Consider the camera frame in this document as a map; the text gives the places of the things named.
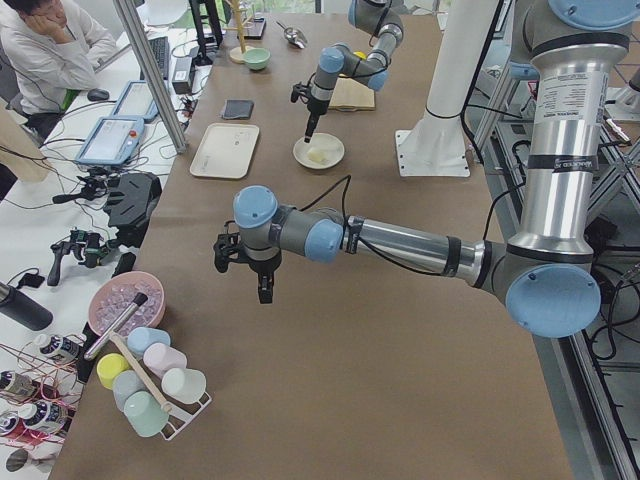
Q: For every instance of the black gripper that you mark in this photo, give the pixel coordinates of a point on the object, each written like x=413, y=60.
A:
x=315, y=108
x=261, y=268

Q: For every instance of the mint cup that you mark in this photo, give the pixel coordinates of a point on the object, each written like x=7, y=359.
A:
x=145, y=414

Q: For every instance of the metal black-tipped tool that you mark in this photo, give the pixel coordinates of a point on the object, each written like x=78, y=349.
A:
x=139, y=300

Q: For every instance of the dark grey folded cloth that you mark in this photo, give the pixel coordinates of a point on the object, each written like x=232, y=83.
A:
x=237, y=109

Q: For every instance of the mint green bowl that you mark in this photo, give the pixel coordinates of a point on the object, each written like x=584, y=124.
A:
x=256, y=59

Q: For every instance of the cream rabbit tray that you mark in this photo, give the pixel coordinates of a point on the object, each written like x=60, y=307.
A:
x=225, y=151

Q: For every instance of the white cup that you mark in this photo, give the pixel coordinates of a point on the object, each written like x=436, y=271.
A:
x=184, y=384

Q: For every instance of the pink cup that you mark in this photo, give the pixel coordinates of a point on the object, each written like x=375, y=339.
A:
x=160, y=358

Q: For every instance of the seated person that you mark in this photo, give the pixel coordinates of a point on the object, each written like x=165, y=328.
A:
x=54, y=47

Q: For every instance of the yellow cup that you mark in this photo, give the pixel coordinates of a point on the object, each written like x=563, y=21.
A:
x=109, y=367

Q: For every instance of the teach pendant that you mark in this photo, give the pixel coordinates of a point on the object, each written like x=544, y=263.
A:
x=112, y=141
x=136, y=100

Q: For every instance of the black thermos bottle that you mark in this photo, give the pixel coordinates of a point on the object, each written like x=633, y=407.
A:
x=24, y=310

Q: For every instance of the blue cup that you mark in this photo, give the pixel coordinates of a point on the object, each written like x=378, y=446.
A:
x=141, y=338

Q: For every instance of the pink bowl with ice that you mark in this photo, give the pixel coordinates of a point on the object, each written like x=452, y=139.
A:
x=115, y=295

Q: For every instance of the aluminium frame post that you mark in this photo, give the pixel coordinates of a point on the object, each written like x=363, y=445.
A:
x=134, y=29

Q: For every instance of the wooden cutting board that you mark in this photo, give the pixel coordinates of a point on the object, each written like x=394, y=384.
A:
x=350, y=95

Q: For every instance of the near teach pendant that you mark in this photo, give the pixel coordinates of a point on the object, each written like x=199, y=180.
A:
x=112, y=141

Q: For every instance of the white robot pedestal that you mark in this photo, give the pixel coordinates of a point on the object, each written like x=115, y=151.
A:
x=435, y=146

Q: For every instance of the wooden mug tree stand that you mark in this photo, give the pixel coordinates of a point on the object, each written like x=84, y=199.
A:
x=237, y=54

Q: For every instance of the beige round plate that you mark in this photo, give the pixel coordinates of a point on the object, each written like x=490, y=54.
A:
x=331, y=145

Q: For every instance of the metal scoop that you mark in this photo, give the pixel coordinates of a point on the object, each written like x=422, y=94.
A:
x=293, y=35

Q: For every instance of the far teach pendant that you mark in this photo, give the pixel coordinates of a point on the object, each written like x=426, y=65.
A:
x=136, y=100

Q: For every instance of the grey cup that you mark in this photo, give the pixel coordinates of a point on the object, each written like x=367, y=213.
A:
x=124, y=386

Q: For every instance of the white steamed bun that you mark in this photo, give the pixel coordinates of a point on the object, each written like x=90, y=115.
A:
x=316, y=155

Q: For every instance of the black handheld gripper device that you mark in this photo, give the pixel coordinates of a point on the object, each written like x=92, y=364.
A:
x=87, y=248

